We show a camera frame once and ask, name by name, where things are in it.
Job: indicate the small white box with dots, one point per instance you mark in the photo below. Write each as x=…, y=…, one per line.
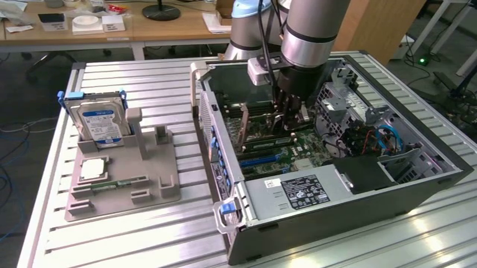
x=113, y=24

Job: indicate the wooden desk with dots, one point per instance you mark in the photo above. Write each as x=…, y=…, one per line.
x=93, y=37

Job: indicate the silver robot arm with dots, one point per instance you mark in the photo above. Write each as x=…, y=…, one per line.
x=309, y=28

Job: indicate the green RAM stick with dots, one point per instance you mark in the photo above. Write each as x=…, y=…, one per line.
x=112, y=184

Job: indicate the grey power supply unit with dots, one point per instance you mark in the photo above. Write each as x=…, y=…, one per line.
x=299, y=192

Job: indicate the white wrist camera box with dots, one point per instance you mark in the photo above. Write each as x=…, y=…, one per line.
x=259, y=71

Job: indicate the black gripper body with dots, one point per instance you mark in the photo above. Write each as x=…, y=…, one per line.
x=300, y=81

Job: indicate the white desk frame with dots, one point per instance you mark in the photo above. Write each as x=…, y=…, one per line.
x=436, y=25

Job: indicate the white box with black top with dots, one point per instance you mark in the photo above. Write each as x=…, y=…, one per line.
x=54, y=22

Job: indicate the wooden cabinet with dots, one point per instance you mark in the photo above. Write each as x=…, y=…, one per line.
x=380, y=28

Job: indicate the cardboard box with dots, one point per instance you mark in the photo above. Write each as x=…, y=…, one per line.
x=225, y=9

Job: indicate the white round holder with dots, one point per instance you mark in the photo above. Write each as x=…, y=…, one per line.
x=88, y=25

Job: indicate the silver CPU chip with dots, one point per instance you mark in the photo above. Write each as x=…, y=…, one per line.
x=93, y=169

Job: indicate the hard disk with blue carrier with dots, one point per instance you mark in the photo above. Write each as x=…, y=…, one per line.
x=100, y=123

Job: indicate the grey plastic parts rack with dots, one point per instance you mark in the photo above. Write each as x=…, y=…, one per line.
x=124, y=164

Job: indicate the white paper stack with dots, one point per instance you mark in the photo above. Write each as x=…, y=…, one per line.
x=216, y=25

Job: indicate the black round lamp base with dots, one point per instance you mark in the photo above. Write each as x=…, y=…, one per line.
x=161, y=12

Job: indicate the red packet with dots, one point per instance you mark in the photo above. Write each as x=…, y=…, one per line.
x=117, y=9

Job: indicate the open grey PC case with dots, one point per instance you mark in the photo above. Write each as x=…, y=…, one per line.
x=336, y=223

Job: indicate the metal drive cage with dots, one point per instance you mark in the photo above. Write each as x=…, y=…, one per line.
x=336, y=106

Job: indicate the green motherboard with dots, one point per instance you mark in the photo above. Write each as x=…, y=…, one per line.
x=303, y=164

